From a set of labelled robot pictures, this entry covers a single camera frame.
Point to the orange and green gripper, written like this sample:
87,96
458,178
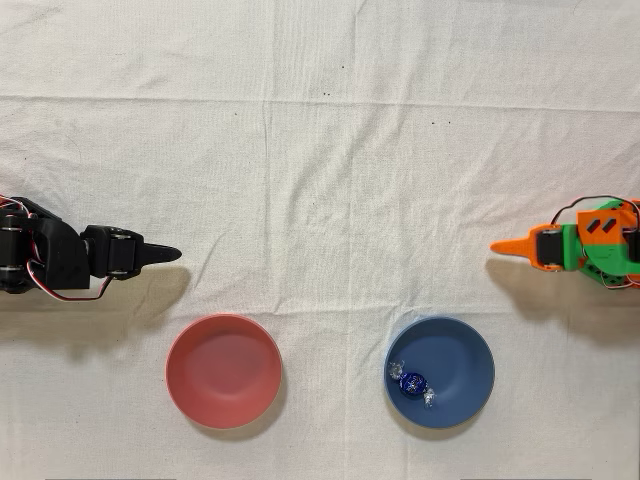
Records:
547,248

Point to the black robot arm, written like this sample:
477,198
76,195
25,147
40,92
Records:
55,250

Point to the blue candy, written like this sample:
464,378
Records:
412,384

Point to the pink bowl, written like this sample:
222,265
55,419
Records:
224,371

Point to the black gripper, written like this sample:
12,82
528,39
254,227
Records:
121,253

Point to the blue bowl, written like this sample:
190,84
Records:
460,360

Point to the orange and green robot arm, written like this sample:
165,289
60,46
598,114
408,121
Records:
607,250

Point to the white tablecloth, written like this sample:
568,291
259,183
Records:
300,200

